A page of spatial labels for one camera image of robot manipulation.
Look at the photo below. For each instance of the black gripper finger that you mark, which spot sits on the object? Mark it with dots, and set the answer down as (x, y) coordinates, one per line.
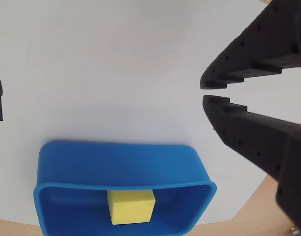
(261, 46)
(263, 137)

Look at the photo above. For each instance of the yellow cube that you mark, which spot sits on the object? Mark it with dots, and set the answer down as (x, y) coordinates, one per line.
(130, 209)

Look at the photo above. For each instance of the blue rectangular plastic bin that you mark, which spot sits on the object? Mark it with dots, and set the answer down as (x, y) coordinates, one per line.
(121, 164)

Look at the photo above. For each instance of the white round sheet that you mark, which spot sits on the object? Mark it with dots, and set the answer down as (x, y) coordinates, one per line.
(111, 73)

